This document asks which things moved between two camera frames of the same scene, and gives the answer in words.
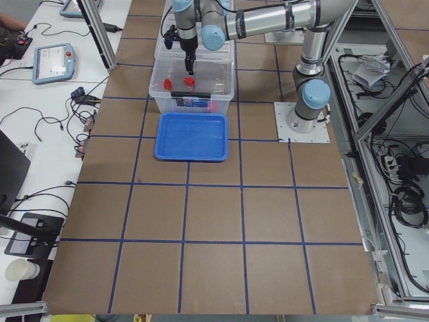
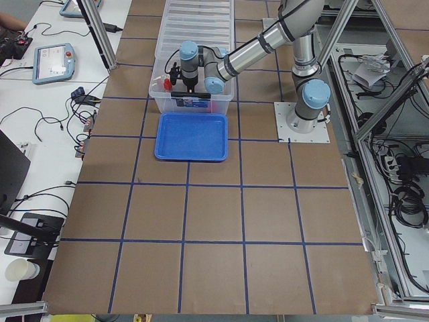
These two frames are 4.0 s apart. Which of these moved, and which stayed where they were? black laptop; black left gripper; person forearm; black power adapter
Moved: black left gripper
Stayed: black laptop; person forearm; black power adapter
